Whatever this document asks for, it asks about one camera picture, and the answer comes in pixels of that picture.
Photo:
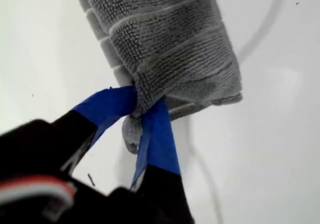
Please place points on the grey striped towel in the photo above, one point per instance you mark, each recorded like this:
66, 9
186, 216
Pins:
175, 46

